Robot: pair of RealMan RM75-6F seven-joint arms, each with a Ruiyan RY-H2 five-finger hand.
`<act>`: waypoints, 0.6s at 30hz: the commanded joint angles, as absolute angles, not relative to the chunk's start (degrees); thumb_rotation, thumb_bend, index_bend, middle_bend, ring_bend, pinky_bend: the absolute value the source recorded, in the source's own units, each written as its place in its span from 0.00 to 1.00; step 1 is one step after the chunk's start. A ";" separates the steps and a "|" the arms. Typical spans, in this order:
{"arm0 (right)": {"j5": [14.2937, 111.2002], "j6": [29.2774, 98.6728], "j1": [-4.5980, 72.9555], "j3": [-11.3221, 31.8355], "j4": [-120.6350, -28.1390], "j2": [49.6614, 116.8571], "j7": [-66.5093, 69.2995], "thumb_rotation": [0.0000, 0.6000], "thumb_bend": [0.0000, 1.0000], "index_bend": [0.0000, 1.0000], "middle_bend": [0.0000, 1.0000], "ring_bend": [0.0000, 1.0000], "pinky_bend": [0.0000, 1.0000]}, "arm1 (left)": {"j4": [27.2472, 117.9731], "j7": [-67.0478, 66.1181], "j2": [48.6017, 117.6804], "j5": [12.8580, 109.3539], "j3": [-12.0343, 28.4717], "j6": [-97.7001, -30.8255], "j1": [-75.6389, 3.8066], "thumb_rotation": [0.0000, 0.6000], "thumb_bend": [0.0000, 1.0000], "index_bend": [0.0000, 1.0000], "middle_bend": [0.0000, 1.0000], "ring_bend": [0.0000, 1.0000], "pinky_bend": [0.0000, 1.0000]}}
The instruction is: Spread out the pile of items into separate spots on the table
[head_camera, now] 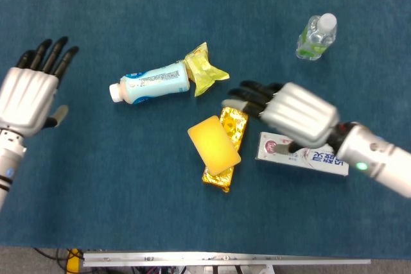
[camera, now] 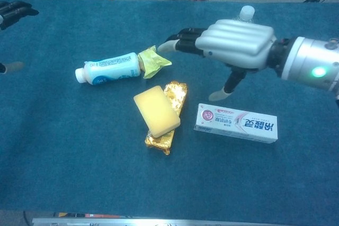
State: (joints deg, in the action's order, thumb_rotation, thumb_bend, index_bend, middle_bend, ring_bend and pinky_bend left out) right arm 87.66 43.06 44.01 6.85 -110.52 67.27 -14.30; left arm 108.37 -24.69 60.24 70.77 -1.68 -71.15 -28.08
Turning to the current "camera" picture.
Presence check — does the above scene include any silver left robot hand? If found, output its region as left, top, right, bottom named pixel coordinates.
left=0, top=0, right=40, bottom=75

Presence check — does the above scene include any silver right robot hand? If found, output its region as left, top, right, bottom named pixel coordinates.
left=157, top=19, right=276, bottom=102

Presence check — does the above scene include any clear water bottle green label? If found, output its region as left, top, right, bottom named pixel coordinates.
left=233, top=5, right=255, bottom=23

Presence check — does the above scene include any white toothpaste box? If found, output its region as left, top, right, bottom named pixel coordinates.
left=193, top=103, right=279, bottom=144

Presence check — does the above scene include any gold foil biscuit pack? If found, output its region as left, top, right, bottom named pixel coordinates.
left=144, top=80, right=188, bottom=156

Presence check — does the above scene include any yellow scouring sponge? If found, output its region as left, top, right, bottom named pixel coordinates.
left=133, top=85, right=181, bottom=139

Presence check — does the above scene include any white blue yogurt bottle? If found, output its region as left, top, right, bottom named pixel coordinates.
left=75, top=52, right=141, bottom=86

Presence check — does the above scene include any yellow-green snack packet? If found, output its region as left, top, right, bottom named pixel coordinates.
left=137, top=45, right=173, bottom=79

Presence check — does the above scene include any blue table cloth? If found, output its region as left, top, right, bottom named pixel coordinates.
left=0, top=0, right=339, bottom=219

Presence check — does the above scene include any aluminium frame rail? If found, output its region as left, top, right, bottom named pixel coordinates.
left=31, top=217, right=268, bottom=226

